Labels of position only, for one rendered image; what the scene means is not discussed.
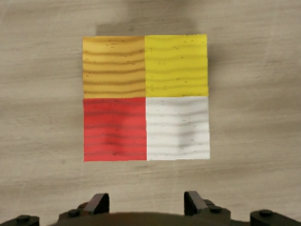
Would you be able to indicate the red square block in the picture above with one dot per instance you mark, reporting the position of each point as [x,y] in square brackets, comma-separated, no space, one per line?
[115,129]

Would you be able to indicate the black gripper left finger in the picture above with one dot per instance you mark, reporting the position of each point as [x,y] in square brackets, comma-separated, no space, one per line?
[99,204]

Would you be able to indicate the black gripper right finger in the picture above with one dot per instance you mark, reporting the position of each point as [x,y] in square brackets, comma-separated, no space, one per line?
[195,205]

